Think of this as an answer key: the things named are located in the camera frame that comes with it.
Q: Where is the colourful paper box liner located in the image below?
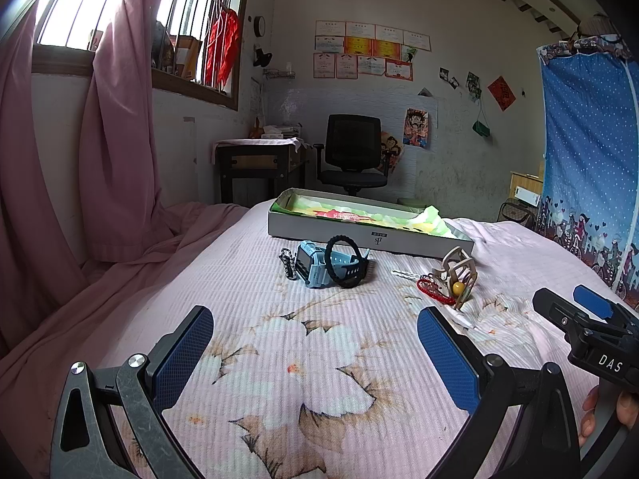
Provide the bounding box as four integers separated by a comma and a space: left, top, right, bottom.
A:
270, 188, 469, 240

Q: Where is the green plastic stool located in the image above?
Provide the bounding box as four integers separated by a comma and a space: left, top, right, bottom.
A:
397, 198, 429, 210

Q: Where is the white key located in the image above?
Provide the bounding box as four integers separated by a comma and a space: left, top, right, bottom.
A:
391, 269, 423, 282

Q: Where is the pink floral bed sheet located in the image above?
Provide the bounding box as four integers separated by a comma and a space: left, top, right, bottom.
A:
0, 201, 639, 479

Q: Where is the dark wooden desk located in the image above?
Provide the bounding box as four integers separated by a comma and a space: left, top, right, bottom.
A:
211, 137, 309, 203

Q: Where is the black office chair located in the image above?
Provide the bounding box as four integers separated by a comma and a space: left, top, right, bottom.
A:
314, 114, 390, 196

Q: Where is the black white braided keychain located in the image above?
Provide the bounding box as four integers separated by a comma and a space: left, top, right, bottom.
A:
278, 247, 297, 281

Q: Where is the blue dotted wardrobe curtain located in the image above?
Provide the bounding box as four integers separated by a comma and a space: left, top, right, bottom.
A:
536, 36, 638, 308

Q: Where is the wall certificates cluster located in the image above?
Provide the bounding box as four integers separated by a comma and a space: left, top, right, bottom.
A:
312, 21, 432, 81

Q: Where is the light blue smart watch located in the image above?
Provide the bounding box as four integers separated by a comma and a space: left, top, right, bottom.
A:
295, 236, 369, 289

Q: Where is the red hanging cloth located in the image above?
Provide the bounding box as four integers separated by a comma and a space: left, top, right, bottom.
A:
204, 6, 240, 90

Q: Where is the orange cartoon poster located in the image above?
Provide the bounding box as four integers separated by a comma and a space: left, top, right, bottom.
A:
378, 132, 403, 174

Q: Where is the person's right hand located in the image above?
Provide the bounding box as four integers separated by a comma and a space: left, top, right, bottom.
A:
577, 384, 639, 449

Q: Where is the brown hair tie yellow bead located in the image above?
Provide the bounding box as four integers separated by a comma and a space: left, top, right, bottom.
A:
441, 257, 478, 303

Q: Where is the beige plastic hair claw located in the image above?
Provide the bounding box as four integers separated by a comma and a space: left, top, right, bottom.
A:
432, 247, 478, 310

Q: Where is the pink window curtain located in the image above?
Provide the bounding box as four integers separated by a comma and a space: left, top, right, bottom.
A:
1, 0, 175, 352

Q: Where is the red paper square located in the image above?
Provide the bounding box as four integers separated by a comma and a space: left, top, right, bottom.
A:
487, 76, 517, 111

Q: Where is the cartoon boy poster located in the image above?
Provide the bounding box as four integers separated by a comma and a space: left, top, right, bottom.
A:
403, 108, 429, 148

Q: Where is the round wall clock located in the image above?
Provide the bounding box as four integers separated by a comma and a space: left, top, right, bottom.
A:
254, 15, 266, 38

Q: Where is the wooden cabinet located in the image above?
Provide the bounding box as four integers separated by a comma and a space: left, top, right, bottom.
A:
509, 172, 544, 206

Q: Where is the green hanging pouch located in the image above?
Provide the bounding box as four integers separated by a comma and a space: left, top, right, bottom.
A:
472, 120, 490, 137

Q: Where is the flat white cardboard box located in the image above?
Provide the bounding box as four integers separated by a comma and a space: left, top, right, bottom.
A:
268, 210, 474, 259

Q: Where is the dark mesh basket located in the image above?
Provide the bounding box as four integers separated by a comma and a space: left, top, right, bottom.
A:
497, 198, 537, 230

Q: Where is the red plastic hair clip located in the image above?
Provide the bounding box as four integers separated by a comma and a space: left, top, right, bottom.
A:
416, 275, 456, 306

